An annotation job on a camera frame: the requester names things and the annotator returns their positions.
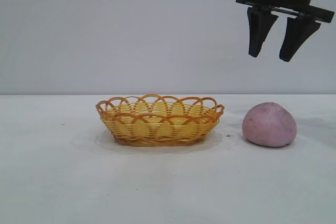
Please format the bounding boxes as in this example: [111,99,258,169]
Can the pink round bun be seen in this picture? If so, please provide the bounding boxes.
[241,102,298,148]

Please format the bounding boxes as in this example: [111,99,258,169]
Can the yellow woven plastic basket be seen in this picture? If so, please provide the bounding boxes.
[95,93,226,148]

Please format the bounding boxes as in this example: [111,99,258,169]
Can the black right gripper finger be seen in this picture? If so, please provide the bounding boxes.
[247,6,279,58]
[278,17,322,63]

